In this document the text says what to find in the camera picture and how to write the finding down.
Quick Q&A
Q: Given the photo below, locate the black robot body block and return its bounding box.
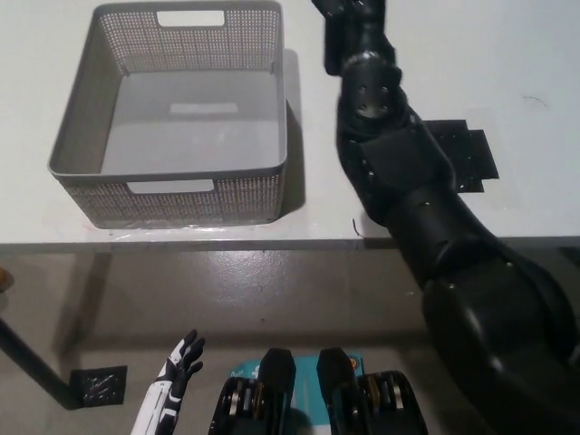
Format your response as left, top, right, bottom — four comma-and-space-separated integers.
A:
316, 347, 430, 435
208, 347, 298, 435

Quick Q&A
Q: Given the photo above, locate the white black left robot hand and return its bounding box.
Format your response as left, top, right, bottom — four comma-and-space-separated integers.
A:
129, 329, 207, 435

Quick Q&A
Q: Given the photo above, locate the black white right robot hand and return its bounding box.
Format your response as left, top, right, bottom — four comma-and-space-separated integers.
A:
311, 0, 396, 64

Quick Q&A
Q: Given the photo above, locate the grey perforated plastic basket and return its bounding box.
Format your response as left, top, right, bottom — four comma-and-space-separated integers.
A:
46, 1, 290, 229

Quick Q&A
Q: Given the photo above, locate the black right robot body block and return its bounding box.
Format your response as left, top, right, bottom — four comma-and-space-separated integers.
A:
316, 347, 430, 435

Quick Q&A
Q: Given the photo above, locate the black mat patch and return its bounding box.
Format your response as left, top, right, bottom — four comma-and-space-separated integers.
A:
420, 119, 501, 195

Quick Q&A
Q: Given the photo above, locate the black table leg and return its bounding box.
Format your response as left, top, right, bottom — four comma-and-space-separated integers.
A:
0, 315, 74, 405

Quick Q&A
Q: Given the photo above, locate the black left robot body block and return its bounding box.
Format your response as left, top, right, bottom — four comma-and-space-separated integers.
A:
208, 347, 298, 435

